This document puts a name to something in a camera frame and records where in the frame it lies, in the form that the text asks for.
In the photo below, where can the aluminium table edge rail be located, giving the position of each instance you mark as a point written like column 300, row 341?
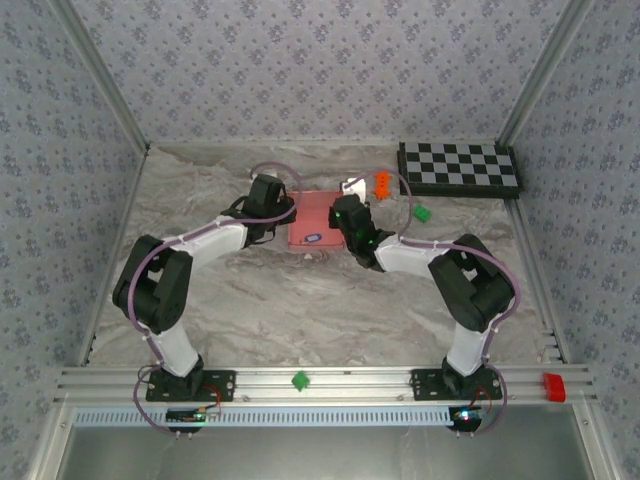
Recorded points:
column 325, row 143
column 90, row 350
column 543, row 300

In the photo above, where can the red plastic block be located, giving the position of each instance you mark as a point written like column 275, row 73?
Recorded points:
column 554, row 387

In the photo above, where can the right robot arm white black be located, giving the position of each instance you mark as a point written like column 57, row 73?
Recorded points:
column 462, row 350

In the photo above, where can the black white checkerboard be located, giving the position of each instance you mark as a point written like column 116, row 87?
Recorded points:
column 460, row 167

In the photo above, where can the grey metal panel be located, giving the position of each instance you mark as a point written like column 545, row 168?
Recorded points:
column 320, row 455

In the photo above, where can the green plastic clip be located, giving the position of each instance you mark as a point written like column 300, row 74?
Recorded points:
column 300, row 381

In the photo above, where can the orange plastic toy piece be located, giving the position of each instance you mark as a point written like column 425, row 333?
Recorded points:
column 382, row 186

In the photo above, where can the small white oval tag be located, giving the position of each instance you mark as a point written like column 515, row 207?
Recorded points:
column 312, row 238

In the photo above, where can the pink paper box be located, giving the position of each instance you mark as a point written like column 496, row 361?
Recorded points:
column 310, row 215

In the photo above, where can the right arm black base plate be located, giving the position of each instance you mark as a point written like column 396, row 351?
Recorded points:
column 425, row 385

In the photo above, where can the aluminium frame post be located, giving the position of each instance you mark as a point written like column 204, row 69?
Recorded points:
column 542, row 75
column 102, row 75

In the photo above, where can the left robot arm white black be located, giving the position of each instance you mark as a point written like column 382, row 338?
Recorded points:
column 172, row 350

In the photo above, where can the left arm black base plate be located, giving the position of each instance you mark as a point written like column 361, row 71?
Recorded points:
column 225, row 385

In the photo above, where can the green toy brick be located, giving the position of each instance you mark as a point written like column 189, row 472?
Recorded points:
column 422, row 214

